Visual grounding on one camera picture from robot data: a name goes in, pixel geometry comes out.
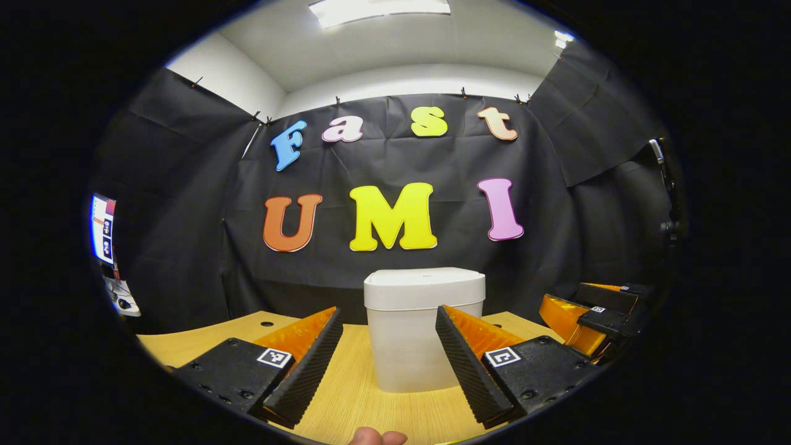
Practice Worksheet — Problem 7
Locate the black backdrop cloth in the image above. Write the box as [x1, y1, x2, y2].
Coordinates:
[93, 40, 680, 347]

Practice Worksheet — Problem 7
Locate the large ceiling light panel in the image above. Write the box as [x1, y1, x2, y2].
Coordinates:
[309, 0, 452, 28]

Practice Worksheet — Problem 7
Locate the wooden desktop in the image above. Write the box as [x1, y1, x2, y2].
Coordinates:
[137, 310, 619, 445]

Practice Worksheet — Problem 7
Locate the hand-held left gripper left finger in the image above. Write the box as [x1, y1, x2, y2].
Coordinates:
[174, 306, 344, 429]

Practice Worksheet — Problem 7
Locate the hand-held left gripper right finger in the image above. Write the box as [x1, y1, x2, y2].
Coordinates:
[435, 304, 602, 429]

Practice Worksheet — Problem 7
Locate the white desktop garbage bin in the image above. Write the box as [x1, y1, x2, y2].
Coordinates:
[363, 267, 486, 393]

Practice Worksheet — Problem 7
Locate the dark stand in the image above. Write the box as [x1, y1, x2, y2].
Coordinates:
[648, 137, 685, 248]

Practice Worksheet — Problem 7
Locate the computer monitor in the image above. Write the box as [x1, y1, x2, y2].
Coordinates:
[91, 193, 117, 266]

